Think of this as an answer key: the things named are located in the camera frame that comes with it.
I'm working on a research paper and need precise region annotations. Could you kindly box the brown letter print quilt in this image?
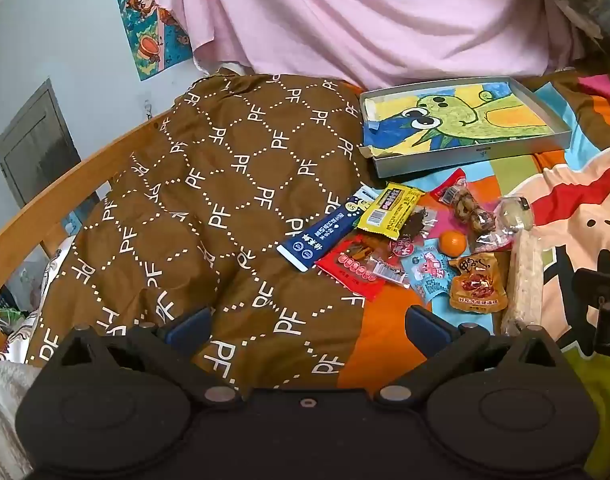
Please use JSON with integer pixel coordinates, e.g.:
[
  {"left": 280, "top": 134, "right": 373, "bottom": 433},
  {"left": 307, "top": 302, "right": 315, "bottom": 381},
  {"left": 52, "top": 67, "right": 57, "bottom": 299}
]
[{"left": 25, "top": 74, "right": 381, "bottom": 396}]

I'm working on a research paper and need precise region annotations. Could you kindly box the grey wall panel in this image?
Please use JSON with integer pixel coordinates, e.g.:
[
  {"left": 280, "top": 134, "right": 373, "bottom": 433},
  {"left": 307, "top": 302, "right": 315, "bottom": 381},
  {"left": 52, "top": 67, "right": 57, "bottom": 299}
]
[{"left": 0, "top": 78, "right": 82, "bottom": 208}]

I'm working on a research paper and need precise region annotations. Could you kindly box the long clear wafer packet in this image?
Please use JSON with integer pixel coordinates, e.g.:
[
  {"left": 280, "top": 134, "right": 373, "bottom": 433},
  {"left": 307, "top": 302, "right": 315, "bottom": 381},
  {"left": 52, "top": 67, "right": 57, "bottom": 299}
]
[{"left": 494, "top": 196, "right": 546, "bottom": 337}]

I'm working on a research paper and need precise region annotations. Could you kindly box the colourful printed bed sheet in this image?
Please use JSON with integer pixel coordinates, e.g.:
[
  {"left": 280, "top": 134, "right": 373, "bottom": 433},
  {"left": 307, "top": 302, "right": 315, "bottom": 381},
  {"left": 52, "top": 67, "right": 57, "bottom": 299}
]
[{"left": 335, "top": 67, "right": 610, "bottom": 480}]

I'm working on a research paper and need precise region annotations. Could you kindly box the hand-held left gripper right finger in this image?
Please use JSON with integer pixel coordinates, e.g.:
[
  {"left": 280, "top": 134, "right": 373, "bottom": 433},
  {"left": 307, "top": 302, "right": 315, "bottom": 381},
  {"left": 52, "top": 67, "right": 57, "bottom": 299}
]
[{"left": 375, "top": 305, "right": 566, "bottom": 407}]

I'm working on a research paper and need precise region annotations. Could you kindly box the small red white candy packet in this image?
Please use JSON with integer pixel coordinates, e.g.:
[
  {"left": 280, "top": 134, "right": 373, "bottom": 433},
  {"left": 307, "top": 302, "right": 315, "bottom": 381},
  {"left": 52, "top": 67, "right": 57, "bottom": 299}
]
[{"left": 371, "top": 254, "right": 409, "bottom": 286}]

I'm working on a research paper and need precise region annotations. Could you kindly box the grey shallow box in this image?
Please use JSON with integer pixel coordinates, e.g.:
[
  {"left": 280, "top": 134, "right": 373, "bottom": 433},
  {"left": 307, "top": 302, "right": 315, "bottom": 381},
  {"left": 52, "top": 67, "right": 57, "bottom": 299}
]
[{"left": 359, "top": 76, "right": 572, "bottom": 179}]

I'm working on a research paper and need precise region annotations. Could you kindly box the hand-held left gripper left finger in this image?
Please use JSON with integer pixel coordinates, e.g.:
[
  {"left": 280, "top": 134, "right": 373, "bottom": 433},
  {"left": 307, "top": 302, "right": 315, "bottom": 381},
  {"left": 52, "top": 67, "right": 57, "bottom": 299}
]
[{"left": 49, "top": 307, "right": 243, "bottom": 407}]

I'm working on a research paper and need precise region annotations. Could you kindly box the wooden bed rail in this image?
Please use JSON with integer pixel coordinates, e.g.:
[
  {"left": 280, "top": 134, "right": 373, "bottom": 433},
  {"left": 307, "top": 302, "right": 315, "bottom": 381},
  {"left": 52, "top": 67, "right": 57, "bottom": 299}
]
[{"left": 0, "top": 107, "right": 178, "bottom": 356}]

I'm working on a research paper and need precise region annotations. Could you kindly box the red packet with clear window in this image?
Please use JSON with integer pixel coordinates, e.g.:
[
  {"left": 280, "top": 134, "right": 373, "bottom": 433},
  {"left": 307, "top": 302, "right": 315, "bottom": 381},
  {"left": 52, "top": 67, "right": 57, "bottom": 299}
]
[{"left": 430, "top": 169, "right": 513, "bottom": 253}]

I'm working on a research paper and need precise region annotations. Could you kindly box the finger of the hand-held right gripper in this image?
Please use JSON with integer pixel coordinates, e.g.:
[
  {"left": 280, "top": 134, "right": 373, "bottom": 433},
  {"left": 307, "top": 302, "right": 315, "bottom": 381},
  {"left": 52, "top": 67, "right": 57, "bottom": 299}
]
[{"left": 571, "top": 268, "right": 610, "bottom": 307}]

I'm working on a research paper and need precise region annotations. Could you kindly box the colourful crayon drawing paper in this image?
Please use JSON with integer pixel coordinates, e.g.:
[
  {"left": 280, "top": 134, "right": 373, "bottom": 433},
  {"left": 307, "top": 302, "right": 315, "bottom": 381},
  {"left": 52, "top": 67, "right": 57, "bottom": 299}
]
[{"left": 361, "top": 81, "right": 553, "bottom": 161}]

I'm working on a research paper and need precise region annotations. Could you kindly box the dark snack clear packet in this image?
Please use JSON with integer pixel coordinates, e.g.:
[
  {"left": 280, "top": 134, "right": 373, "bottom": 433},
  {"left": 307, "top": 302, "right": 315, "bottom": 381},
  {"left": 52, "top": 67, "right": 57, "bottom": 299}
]
[{"left": 397, "top": 206, "right": 438, "bottom": 243}]

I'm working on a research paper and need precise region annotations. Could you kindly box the light blue snack packet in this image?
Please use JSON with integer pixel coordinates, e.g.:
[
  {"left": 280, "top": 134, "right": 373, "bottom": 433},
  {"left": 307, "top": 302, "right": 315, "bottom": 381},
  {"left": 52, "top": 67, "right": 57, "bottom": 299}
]
[{"left": 401, "top": 246, "right": 458, "bottom": 303}]

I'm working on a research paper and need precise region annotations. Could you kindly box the wall poster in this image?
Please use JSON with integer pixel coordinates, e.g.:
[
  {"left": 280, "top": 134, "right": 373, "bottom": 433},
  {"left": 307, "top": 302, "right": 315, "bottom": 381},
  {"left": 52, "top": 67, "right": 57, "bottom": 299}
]
[{"left": 116, "top": 0, "right": 193, "bottom": 82}]

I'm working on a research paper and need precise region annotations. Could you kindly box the yellow snack packet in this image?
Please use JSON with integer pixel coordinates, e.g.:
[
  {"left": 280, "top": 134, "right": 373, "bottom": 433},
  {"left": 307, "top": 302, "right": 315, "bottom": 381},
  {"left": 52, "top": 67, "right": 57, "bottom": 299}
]
[{"left": 354, "top": 181, "right": 426, "bottom": 238}]

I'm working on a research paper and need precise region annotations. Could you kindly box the brown orange snack packet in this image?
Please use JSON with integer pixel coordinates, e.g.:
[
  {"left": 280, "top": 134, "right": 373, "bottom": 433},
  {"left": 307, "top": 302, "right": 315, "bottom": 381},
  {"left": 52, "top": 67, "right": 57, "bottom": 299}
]
[{"left": 447, "top": 252, "right": 508, "bottom": 313}]

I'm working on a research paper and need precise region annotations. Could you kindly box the pink cloth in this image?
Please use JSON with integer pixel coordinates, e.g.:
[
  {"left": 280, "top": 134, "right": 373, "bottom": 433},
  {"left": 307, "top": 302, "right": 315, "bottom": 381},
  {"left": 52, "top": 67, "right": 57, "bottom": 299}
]
[{"left": 157, "top": 0, "right": 576, "bottom": 91}]

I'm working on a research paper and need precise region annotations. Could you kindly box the white fluffy blanket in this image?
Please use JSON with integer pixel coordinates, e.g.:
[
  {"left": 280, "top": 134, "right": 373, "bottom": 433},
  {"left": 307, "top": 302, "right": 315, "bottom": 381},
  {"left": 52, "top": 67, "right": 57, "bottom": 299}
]
[{"left": 0, "top": 360, "right": 40, "bottom": 480}]

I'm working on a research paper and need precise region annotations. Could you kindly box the red spicy strip packet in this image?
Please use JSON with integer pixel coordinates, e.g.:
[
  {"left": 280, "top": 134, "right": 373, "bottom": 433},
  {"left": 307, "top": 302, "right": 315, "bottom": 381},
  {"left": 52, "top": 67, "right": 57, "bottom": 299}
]
[{"left": 315, "top": 234, "right": 386, "bottom": 302}]

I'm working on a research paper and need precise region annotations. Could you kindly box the blue stick packet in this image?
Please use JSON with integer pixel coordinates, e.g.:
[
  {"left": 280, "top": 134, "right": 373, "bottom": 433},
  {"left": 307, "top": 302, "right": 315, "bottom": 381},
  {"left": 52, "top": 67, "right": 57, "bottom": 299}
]
[{"left": 276, "top": 185, "right": 381, "bottom": 272}]

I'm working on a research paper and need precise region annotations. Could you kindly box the white printed cloth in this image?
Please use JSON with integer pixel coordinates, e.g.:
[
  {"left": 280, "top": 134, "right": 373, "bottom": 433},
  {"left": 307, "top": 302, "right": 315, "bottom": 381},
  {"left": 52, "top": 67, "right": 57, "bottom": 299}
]
[{"left": 0, "top": 237, "right": 80, "bottom": 363}]

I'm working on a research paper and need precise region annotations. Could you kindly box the small pink wrapped candy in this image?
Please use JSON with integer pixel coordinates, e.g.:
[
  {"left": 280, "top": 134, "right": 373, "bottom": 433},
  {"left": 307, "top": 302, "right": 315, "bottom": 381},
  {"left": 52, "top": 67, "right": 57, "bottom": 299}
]
[{"left": 389, "top": 237, "right": 417, "bottom": 259}]

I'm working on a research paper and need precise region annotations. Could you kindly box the small orange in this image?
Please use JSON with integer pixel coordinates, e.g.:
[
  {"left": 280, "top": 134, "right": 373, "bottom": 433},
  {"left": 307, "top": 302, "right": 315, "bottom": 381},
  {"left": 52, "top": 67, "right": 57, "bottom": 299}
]
[{"left": 439, "top": 230, "right": 467, "bottom": 256}]

